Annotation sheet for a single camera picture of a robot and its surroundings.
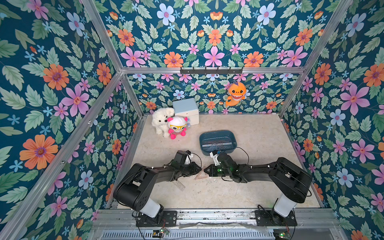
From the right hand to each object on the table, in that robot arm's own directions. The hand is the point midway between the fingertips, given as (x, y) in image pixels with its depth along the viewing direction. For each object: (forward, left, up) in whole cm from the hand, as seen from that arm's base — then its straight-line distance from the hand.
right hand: (204, 170), depth 86 cm
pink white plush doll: (+26, +18, +11) cm, 33 cm away
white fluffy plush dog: (+26, +29, +14) cm, 42 cm away
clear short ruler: (-8, +14, -4) cm, 17 cm away
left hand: (+2, +2, -3) cm, 4 cm away
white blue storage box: (+39, +13, +13) cm, 43 cm away
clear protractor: (+17, -7, -3) cm, 19 cm away
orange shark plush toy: (+44, -21, +23) cm, 54 cm away
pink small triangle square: (-1, +1, -4) cm, 4 cm away
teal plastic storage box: (+24, -14, -4) cm, 28 cm away
